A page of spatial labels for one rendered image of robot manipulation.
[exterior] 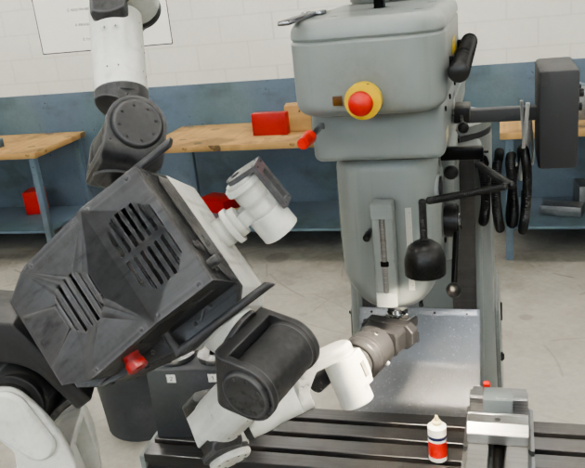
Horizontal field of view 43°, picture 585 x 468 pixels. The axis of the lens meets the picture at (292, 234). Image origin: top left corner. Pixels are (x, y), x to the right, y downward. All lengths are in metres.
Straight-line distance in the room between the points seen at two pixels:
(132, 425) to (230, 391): 2.48
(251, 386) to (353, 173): 0.51
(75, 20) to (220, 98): 1.36
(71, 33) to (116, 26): 5.27
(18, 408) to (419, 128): 0.81
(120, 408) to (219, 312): 2.47
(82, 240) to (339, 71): 0.49
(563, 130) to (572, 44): 4.03
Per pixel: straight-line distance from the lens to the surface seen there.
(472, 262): 1.94
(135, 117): 1.20
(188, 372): 1.77
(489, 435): 1.63
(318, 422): 1.85
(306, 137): 1.24
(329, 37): 1.24
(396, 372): 2.00
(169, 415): 1.84
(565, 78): 1.65
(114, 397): 3.53
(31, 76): 6.85
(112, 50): 1.30
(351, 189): 1.42
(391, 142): 1.35
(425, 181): 1.41
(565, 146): 1.68
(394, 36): 1.22
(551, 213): 5.35
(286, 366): 1.12
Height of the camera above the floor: 1.97
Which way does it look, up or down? 19 degrees down
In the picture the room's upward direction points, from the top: 6 degrees counter-clockwise
